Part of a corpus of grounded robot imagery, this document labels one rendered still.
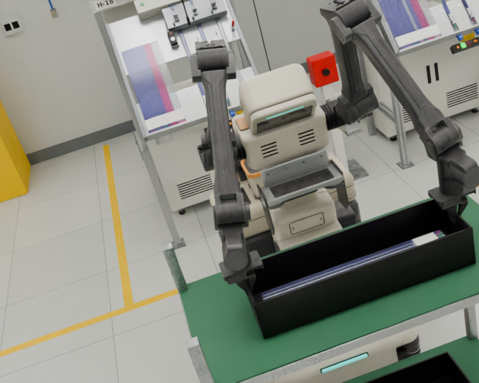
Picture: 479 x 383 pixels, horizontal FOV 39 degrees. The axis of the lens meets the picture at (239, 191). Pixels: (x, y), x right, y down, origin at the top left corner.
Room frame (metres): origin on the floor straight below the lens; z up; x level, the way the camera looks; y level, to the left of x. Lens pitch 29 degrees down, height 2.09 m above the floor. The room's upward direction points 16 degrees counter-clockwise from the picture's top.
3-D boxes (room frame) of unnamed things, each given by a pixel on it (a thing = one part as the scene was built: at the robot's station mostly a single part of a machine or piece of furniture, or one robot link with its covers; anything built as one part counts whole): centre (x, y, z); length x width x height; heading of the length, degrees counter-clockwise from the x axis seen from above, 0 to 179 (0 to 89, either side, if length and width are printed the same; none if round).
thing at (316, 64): (3.57, -0.65, 0.39); 0.24 x 0.24 x 0.78; 6
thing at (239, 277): (1.35, 0.06, 1.08); 0.07 x 0.07 x 0.09; 5
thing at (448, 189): (1.40, -0.51, 1.15); 0.10 x 0.07 x 0.07; 95
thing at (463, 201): (1.40, -0.51, 1.08); 0.07 x 0.07 x 0.09; 5
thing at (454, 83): (4.11, -1.32, 0.31); 0.70 x 0.65 x 0.62; 96
